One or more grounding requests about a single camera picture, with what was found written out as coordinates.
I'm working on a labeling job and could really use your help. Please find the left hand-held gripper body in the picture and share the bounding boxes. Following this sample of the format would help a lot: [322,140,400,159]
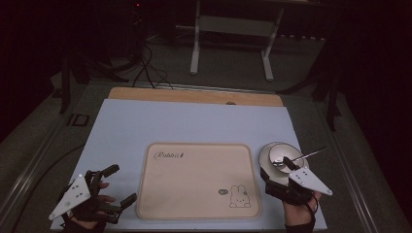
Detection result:
[48,170,122,224]

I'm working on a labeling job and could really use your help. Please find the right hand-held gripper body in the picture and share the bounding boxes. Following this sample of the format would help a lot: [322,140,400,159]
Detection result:
[263,166,334,207]

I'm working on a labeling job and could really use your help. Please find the white bowl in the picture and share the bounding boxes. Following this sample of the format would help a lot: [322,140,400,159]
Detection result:
[268,143,306,175]

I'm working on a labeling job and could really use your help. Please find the metal spoon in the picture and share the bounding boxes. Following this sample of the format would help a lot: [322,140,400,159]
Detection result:
[273,147,327,164]

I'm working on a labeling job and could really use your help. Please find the person's left hand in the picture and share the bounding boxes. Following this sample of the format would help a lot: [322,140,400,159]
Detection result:
[69,181,117,231]

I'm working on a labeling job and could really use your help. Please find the person's right hand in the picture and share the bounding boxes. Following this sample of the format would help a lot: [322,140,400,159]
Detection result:
[282,190,324,227]

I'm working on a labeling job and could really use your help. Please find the pale blue table board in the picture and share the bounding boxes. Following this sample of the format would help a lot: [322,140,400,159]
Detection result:
[50,98,328,232]

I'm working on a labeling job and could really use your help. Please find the beige rabbit print placemat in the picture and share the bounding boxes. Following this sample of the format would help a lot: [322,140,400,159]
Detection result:
[135,142,263,221]

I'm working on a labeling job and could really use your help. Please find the black metal stand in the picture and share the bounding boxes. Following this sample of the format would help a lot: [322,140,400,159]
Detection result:
[276,42,343,132]
[58,48,130,116]

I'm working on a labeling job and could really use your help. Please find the wooden table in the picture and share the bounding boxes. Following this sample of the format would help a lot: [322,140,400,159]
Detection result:
[107,85,285,108]

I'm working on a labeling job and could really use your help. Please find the black floor cable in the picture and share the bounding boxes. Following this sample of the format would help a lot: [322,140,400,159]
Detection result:
[10,143,86,233]

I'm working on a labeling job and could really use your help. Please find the aluminium floor rail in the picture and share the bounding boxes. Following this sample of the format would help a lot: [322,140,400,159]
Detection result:
[0,120,67,224]
[141,82,270,95]
[324,127,381,233]

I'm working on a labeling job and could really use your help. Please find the black square floor frame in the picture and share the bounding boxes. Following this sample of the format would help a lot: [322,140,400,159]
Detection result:
[66,113,91,128]

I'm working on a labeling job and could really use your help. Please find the black cables bundle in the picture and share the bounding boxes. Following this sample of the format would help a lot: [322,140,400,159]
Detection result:
[131,42,175,90]

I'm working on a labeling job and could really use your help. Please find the white metal desk frame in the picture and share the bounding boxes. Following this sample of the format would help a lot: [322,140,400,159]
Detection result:
[176,0,325,83]

